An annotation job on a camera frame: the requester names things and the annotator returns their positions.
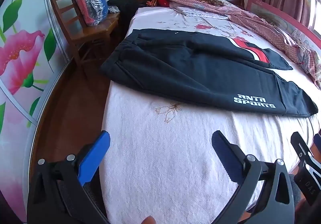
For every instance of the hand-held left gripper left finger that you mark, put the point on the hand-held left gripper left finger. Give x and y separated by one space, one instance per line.
94 157

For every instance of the red pillow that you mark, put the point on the red pillow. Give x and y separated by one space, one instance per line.
164 1

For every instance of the pale folded floral cloth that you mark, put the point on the pale folded floral cloth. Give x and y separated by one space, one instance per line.
200 12

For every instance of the person's dark fleece clothing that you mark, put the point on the person's dark fleece clothing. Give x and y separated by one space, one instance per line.
92 199

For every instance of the grey white cloth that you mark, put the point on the grey white cloth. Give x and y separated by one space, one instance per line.
114 9

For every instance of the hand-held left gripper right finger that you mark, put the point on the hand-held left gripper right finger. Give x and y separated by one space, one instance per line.
225 158

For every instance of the bed with white floral sheet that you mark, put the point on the bed with white floral sheet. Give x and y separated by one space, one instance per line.
163 158

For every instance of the pink framed cartoon board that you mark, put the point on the pink framed cartoon board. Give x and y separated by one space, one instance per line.
265 13

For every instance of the black pants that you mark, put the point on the black pants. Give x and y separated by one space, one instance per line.
188 71

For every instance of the red patterned quilt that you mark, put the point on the red patterned quilt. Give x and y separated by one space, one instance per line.
250 17

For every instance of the pile of dark clothes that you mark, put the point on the pile of dark clothes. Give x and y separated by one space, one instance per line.
125 6

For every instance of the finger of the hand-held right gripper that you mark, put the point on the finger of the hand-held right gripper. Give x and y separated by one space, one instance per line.
318 138
299 147

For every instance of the person's left hand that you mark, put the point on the person's left hand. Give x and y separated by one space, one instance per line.
148 220

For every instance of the wooden chair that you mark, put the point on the wooden chair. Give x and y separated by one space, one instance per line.
64 13

